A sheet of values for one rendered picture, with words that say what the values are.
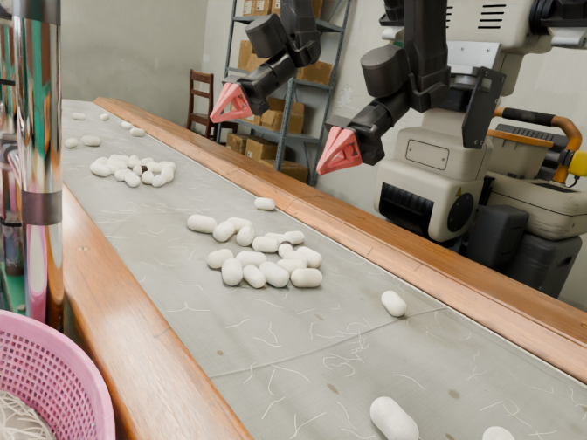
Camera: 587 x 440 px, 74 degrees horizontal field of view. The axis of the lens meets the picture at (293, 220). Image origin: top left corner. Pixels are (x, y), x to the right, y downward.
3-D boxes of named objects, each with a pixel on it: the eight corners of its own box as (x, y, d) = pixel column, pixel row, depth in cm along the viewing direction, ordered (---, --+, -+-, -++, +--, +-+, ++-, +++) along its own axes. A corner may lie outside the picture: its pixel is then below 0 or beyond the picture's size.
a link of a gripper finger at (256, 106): (215, 108, 69) (253, 79, 72) (196, 102, 74) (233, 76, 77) (232, 139, 74) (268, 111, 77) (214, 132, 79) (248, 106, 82)
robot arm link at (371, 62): (451, 99, 67) (418, 83, 73) (445, 33, 59) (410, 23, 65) (392, 134, 66) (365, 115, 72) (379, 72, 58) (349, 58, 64)
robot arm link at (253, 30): (324, 52, 82) (295, 56, 88) (303, -4, 75) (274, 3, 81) (288, 84, 77) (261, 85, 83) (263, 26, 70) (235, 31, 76)
